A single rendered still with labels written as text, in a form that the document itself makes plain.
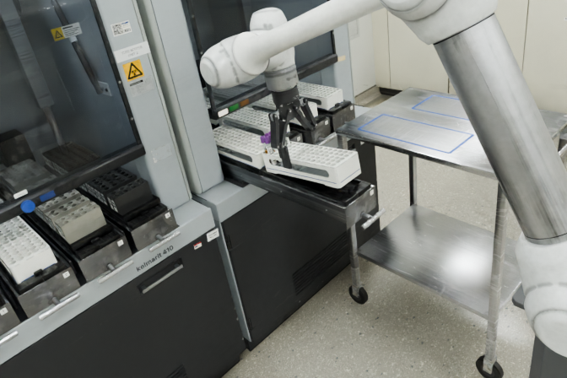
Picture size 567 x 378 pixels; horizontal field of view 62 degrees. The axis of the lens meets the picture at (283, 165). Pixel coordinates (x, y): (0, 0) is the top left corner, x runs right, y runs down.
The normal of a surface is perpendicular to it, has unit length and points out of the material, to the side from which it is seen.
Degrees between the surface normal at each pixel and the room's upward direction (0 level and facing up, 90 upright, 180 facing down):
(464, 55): 83
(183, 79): 90
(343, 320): 0
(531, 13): 90
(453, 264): 0
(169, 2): 90
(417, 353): 0
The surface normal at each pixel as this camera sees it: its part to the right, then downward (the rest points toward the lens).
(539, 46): -0.72, 0.42
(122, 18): 0.70, 0.25
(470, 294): -0.15, -0.87
